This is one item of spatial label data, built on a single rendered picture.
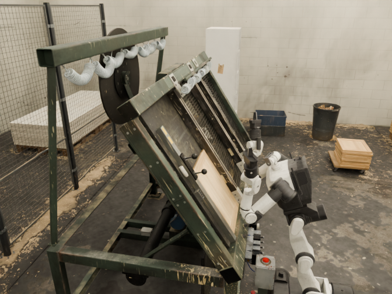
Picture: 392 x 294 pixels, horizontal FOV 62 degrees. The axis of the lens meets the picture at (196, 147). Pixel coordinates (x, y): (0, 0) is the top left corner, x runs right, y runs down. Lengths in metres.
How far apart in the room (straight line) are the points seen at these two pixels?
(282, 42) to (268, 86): 0.95
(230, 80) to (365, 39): 2.96
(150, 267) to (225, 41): 4.51
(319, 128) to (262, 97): 1.59
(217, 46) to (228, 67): 0.41
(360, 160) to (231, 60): 2.70
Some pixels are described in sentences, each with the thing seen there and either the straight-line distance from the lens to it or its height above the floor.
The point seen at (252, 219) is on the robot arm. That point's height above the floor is 1.13.
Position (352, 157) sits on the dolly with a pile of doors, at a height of 0.29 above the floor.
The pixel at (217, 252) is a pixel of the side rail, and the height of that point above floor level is 0.99.
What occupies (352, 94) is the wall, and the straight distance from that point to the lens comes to 7.86.
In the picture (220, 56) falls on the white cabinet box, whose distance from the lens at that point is 6.12.
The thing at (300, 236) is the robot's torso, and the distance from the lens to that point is 2.64.
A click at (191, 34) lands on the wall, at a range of 7.60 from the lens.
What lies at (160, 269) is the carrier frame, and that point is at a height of 0.78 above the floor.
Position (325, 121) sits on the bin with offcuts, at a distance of 6.72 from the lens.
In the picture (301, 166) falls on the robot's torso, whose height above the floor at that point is 1.40.
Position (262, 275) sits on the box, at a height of 0.87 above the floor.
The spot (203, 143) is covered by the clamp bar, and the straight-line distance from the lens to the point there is 2.59.
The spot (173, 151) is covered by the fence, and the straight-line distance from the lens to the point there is 2.13.
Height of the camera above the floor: 2.41
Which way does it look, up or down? 23 degrees down
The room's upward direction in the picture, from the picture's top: straight up
